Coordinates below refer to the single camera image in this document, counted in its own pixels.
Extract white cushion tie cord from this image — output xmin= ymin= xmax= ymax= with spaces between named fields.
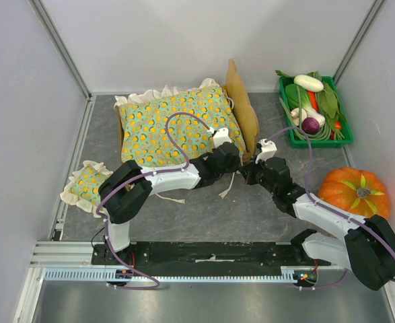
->
xmin=155 ymin=193 xmax=186 ymax=205

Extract large lemon print cushion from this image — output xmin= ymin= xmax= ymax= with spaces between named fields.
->
xmin=114 ymin=77 xmax=248 ymax=168

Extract small lemon print pillow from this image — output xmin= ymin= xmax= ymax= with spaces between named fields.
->
xmin=60 ymin=160 xmax=113 ymax=218

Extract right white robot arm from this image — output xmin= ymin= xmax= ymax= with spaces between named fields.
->
xmin=241 ymin=157 xmax=395 ymax=291

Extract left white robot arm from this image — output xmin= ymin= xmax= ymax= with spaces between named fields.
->
xmin=96 ymin=143 xmax=241 ymax=264

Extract purple toy onion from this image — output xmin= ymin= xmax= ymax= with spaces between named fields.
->
xmin=301 ymin=117 xmax=320 ymax=135

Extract white toy mushroom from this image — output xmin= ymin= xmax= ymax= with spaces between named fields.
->
xmin=290 ymin=108 xmax=308 ymax=127

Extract green toy long beans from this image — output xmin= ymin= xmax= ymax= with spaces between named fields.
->
xmin=275 ymin=70 xmax=325 ymax=141

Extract orange toy pumpkin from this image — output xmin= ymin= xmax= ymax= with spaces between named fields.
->
xmin=318 ymin=167 xmax=391 ymax=219

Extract orange toy carrot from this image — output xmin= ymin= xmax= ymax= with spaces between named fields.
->
xmin=308 ymin=91 xmax=319 ymax=112

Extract toy bok choy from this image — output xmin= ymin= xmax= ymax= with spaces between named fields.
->
xmin=285 ymin=84 xmax=326 ymax=127

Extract green plastic tray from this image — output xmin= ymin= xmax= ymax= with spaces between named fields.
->
xmin=279 ymin=76 xmax=353 ymax=148

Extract green toy spinach leaves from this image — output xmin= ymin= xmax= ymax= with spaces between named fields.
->
xmin=308 ymin=72 xmax=346 ymax=131

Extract white toy radish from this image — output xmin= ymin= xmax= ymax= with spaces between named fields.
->
xmin=293 ymin=75 xmax=324 ymax=93

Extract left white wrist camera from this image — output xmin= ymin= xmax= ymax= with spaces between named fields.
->
xmin=207 ymin=127 xmax=232 ymax=148

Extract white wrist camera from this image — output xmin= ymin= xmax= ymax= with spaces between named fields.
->
xmin=255 ymin=139 xmax=277 ymax=164
xmin=207 ymin=127 xmax=232 ymax=148

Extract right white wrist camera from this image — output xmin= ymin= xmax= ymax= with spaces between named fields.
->
xmin=255 ymin=139 xmax=277 ymax=164

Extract wooden pet bed frame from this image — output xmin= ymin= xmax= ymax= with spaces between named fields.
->
xmin=114 ymin=59 xmax=261 ymax=162

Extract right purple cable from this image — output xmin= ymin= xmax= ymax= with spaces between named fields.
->
xmin=264 ymin=127 xmax=395 ymax=291

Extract purple cable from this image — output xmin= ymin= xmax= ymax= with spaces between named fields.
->
xmin=264 ymin=127 xmax=395 ymax=291
xmin=95 ymin=112 xmax=161 ymax=289

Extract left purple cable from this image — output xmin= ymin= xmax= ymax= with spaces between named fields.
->
xmin=95 ymin=112 xmax=161 ymax=289

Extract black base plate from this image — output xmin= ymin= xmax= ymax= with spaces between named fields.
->
xmin=91 ymin=240 xmax=331 ymax=273

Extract grey slotted cable duct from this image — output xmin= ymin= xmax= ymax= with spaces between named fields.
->
xmin=44 ymin=267 xmax=301 ymax=282

